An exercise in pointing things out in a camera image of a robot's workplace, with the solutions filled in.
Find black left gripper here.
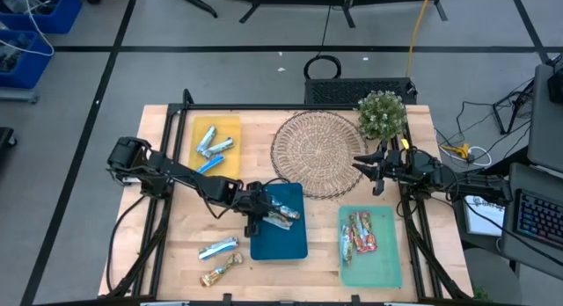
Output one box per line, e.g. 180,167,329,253
237,180,283,237

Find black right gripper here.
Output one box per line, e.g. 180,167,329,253
351,138,413,197

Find silver snack bar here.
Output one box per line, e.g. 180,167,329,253
262,210,295,231

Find red granola bar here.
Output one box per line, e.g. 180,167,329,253
348,211,367,253
359,210,378,253

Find bright blue granola bar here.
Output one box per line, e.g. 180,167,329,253
195,153,226,175

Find blue white green granola bar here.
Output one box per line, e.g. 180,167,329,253
201,136,235,159

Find gold orange granola bar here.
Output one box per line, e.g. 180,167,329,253
199,251,245,288

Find blue plastic bin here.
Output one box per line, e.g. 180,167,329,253
249,181,310,261

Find artificial potted plant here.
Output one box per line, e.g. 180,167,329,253
354,90,408,142

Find round woven wicker mat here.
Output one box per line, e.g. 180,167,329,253
270,110,369,200

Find black mesh computer case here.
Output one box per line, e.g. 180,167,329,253
303,76,418,106

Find yellow plastic bin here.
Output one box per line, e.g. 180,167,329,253
187,115,243,181

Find teal translucent plastic bin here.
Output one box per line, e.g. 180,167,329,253
337,204,404,289

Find white paper sheet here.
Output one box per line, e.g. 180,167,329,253
464,194,506,237

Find grey desk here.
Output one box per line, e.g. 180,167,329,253
500,162,563,281
526,62,563,174

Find grey round stool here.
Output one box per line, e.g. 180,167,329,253
463,247,523,305

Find black keyboard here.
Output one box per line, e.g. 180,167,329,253
514,188,563,251

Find black desk device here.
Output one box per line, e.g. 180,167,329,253
546,66,563,106

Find black stand leg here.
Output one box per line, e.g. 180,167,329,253
156,0,219,19

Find blue storage crate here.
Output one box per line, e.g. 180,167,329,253
0,0,84,34
0,29,55,90

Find black floor object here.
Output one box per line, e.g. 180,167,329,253
0,127,18,163

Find grey crate dolly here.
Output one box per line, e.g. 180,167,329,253
0,86,40,105

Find black aluminium table frame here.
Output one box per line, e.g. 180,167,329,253
99,88,474,306

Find black cable loop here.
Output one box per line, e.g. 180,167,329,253
303,4,343,82

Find thick yellow cable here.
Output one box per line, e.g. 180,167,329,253
404,0,435,78

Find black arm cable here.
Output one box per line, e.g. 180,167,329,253
105,194,149,294

